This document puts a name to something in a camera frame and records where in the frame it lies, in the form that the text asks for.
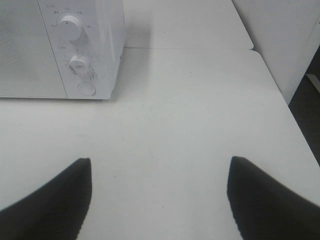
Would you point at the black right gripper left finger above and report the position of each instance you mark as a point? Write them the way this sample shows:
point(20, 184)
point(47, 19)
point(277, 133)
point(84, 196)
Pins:
point(55, 211)

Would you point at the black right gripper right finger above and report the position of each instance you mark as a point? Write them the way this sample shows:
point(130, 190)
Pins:
point(265, 209)

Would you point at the round door release button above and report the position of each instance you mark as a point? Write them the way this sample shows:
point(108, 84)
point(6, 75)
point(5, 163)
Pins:
point(87, 89)

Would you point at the white microwave door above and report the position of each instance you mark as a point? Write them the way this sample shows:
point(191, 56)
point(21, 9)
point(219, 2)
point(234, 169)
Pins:
point(28, 67)

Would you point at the white timer knob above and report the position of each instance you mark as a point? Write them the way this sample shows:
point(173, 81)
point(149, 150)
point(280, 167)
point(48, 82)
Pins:
point(79, 65)

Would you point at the white microwave oven body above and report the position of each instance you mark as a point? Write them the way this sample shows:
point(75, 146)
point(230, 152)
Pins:
point(101, 41)

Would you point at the white cabinet right side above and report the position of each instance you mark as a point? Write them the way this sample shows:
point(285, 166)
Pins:
point(286, 33)

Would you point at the white power knob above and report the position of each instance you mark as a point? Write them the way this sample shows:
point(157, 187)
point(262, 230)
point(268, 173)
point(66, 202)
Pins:
point(70, 27)

